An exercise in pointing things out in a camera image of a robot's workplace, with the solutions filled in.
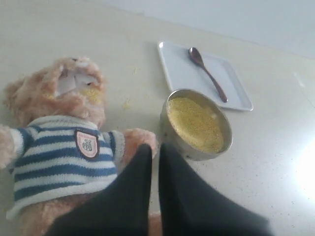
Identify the dark red wooden spoon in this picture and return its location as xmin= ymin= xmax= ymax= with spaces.
xmin=189 ymin=47 xmax=228 ymax=103

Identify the steel bowl of millet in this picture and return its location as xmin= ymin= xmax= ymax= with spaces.
xmin=160 ymin=89 xmax=233 ymax=161

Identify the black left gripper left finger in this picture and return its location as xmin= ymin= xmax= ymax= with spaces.
xmin=46 ymin=144 xmax=152 ymax=236

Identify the tan teddy bear striped shirt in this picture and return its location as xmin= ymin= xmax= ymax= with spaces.
xmin=0 ymin=57 xmax=158 ymax=236

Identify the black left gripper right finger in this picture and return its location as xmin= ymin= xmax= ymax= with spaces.
xmin=158 ymin=143 xmax=271 ymax=236

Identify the white rectangular plastic tray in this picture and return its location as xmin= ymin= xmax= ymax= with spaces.
xmin=157 ymin=41 xmax=253 ymax=111

